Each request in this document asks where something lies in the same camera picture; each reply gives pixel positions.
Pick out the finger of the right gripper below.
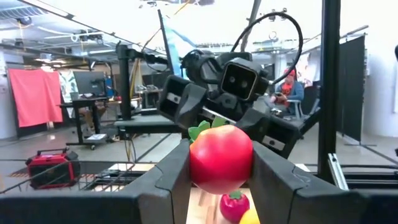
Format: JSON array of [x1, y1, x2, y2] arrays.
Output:
[[236, 108, 301, 159], [157, 74, 208, 130]]

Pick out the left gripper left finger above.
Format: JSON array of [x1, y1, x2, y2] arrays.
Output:
[[0, 139, 192, 224]]

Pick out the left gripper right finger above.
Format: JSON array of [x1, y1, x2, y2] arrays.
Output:
[[248, 140, 398, 224]]

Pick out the dark red round toy fruit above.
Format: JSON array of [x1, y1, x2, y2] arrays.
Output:
[[188, 116, 254, 195]]

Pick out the orange toy citrus fruit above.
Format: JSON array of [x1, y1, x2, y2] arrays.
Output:
[[238, 208, 261, 224]]

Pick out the red toy tomato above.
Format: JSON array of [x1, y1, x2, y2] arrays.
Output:
[[219, 190, 251, 224]]

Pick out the grey platform table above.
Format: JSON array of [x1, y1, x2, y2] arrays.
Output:
[[113, 114, 187, 135]]

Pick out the white chair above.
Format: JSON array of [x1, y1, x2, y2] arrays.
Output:
[[290, 98, 305, 121]]

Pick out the person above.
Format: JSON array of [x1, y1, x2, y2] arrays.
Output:
[[269, 68, 306, 116]]

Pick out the light blue banner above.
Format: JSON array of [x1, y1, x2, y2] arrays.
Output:
[[157, 9, 191, 80]]

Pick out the black pole stand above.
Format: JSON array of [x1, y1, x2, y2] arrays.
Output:
[[115, 42, 170, 121]]

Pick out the red black tool box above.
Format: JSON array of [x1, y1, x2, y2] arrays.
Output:
[[24, 147, 81, 190]]

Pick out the dark desk monitor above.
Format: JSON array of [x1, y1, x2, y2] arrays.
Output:
[[73, 70, 107, 97]]

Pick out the black divider panel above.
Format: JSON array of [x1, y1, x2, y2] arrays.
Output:
[[337, 34, 367, 143]]

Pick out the black desk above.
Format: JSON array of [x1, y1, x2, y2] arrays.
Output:
[[58, 96, 110, 147]]

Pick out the orange-red hanging cloth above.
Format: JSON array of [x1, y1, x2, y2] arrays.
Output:
[[7, 67, 63, 128]]

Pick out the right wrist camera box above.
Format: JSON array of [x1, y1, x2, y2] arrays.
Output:
[[220, 57, 270, 103]]

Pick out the silver frame bracket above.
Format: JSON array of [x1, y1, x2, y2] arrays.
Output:
[[328, 152, 349, 191]]

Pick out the black table frame rails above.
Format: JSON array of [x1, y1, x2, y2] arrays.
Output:
[[337, 170, 398, 191]]

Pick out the black frame upright post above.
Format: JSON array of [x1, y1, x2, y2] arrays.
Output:
[[317, 0, 342, 184]]

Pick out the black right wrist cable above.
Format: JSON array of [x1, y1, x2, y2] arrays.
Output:
[[231, 11, 305, 86]]

